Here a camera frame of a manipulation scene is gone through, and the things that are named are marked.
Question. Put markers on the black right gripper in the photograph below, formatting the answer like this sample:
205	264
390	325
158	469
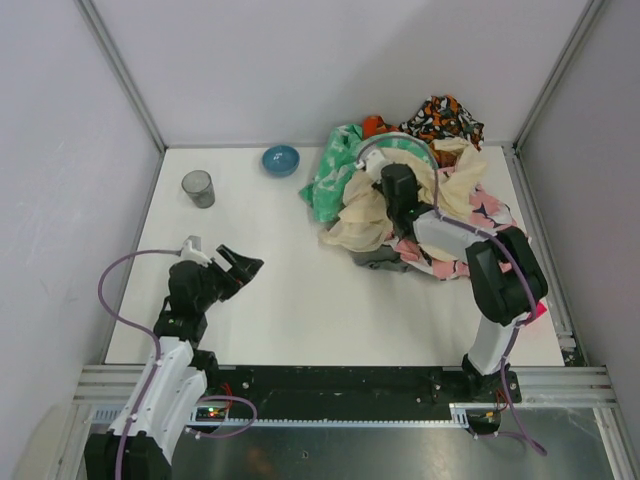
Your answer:
396	178

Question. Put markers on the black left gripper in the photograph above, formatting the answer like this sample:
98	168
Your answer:
228	275

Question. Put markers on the cream yellow cloth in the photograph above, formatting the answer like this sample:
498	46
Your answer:
362	224

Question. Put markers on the grey cloth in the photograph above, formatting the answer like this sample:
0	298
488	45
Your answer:
385	258

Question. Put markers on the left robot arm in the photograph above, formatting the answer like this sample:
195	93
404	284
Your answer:
140	442

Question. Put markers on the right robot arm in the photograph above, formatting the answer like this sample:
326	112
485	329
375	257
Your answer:
433	308

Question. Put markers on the red orange cloth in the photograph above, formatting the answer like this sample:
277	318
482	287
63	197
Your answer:
375	125

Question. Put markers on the green white tie-dye cloth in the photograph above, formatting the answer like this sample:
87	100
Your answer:
337	165

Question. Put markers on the orange black patterned cloth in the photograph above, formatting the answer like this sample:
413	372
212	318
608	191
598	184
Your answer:
443	117

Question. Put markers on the pink navy floral cloth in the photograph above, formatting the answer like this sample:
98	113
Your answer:
487	213

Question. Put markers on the grey translucent cup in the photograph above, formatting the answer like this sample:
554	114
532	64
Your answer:
198	186

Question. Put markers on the blue ceramic bowl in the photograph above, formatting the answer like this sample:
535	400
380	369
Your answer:
280	160

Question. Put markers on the magenta pink block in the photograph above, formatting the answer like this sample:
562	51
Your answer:
541	309

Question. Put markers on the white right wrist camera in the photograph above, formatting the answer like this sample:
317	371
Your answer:
372	162

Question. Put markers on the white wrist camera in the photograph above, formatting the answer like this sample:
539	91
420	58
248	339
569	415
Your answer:
191	251
372	162

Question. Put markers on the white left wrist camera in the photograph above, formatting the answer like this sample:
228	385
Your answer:
191	251

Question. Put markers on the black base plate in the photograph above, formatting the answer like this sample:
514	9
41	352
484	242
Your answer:
351	393

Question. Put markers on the aluminium frame post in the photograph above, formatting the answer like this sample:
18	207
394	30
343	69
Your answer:
119	69
588	19

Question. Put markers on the left aluminium frame post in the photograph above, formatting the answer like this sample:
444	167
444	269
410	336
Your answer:
119	69

